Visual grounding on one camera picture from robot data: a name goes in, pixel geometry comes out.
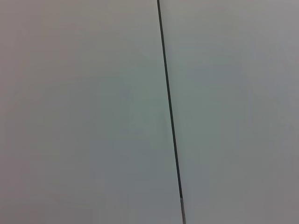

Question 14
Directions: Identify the thin dark cable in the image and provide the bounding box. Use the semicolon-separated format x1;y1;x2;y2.
156;0;187;224

